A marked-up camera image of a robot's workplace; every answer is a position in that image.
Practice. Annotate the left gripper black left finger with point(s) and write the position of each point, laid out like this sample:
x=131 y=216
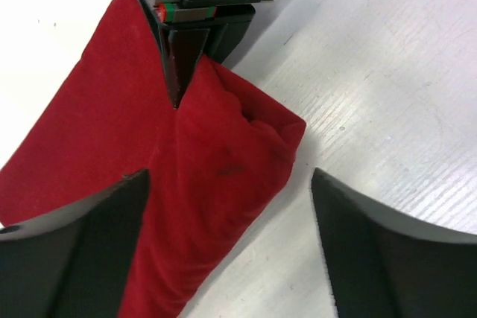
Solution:
x=74 y=261

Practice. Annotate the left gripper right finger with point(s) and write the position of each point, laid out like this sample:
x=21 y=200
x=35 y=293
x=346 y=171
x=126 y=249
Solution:
x=383 y=263

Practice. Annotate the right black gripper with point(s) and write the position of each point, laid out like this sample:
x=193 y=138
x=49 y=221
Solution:
x=184 y=34

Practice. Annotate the red t shirt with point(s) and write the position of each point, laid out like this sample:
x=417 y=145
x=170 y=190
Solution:
x=215 y=162

